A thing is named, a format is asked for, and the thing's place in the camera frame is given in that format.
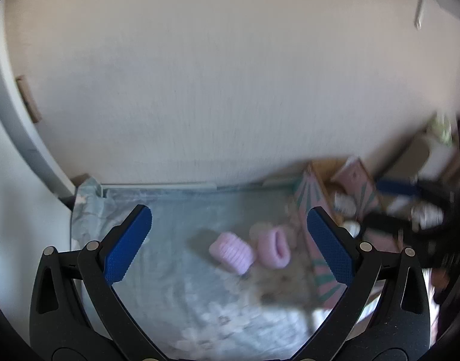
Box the pink fluffy slipper sock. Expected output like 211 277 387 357
257 227 291 270

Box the white dotted sock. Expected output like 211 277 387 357
411 203 444 231

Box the pink patterned cardboard box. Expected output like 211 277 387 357
294 156 383 310

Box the green white plush toy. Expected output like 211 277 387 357
427 113 453 146

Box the floral blue table cloth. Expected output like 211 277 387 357
71 179 344 360

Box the grey door frame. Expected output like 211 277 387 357
0 10 76 198

